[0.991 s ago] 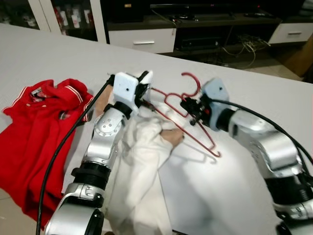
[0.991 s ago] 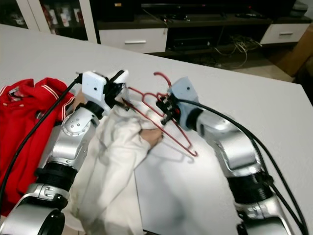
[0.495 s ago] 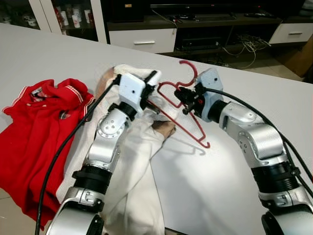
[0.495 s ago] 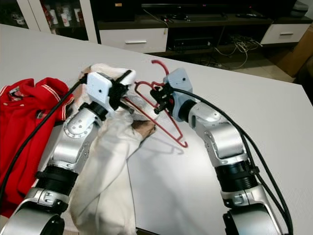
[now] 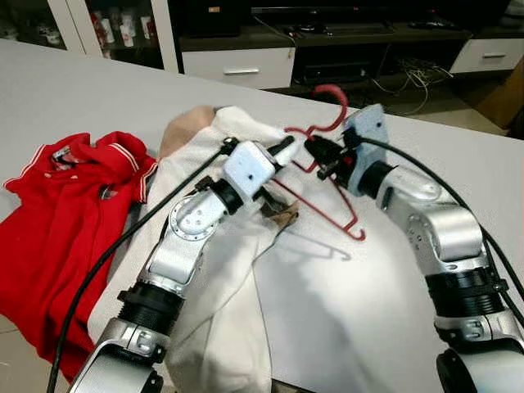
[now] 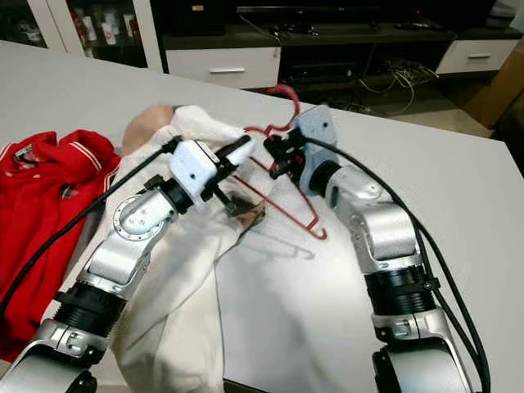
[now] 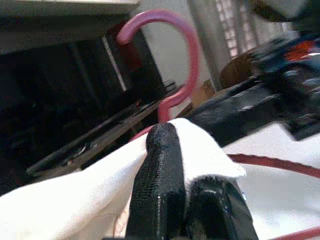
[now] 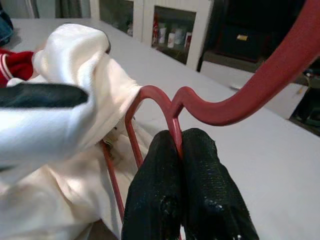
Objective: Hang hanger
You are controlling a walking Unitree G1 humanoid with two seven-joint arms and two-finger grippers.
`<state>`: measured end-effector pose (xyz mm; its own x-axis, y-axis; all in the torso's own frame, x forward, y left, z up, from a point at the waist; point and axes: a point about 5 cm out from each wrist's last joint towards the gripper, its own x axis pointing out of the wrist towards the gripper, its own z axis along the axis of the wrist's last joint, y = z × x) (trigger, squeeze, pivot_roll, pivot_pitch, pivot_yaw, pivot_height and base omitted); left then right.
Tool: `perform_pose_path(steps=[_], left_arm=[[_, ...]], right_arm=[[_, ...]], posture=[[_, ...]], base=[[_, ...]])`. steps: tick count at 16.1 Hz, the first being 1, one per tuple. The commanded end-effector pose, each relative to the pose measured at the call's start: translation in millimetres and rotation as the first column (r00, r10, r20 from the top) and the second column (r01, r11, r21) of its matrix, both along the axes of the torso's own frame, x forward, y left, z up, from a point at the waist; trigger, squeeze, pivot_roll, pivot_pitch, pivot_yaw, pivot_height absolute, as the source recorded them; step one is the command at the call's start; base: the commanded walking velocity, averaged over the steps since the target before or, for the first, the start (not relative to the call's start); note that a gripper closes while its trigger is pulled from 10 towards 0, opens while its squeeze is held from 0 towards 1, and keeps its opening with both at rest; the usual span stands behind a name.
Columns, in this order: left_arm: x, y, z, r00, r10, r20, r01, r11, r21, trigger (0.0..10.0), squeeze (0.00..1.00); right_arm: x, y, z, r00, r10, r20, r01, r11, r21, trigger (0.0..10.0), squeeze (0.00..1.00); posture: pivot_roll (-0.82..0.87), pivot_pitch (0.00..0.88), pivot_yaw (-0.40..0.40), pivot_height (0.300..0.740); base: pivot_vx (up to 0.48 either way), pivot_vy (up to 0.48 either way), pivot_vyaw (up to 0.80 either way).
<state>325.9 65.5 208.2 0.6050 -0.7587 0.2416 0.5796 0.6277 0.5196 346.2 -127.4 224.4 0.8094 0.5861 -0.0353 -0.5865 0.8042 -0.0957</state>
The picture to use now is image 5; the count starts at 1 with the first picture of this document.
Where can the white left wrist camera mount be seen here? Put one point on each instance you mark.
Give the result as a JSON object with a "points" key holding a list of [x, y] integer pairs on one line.
{"points": [[248, 168]]}

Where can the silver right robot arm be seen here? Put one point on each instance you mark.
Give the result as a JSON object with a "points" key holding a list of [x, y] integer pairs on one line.
{"points": [[442, 237]]}

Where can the narrow white drawer front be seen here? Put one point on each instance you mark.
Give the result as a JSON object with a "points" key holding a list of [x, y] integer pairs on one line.
{"points": [[491, 56]]}

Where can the dark wooden TV stand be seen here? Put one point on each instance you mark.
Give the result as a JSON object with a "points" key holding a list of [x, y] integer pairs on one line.
{"points": [[368, 37]]}

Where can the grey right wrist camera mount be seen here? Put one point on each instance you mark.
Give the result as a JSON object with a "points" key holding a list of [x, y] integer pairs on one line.
{"points": [[366, 135]]}

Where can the black set-top box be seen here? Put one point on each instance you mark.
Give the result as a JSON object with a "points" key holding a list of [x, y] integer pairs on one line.
{"points": [[336, 72]]}

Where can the wide white drawer front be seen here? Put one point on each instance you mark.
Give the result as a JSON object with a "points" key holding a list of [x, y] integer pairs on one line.
{"points": [[237, 70]]}

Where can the white glass-door cabinet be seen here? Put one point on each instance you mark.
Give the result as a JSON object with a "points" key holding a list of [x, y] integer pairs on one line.
{"points": [[164, 33]]}

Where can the red polo shirt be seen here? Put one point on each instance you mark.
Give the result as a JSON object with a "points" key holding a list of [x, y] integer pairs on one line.
{"points": [[57, 237]]}

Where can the red plastic clothes hanger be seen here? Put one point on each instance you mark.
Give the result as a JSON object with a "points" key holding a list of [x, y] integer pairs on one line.
{"points": [[344, 106]]}

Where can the cream white polo shirt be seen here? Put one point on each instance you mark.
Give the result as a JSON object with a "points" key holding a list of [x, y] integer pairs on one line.
{"points": [[221, 327]]}

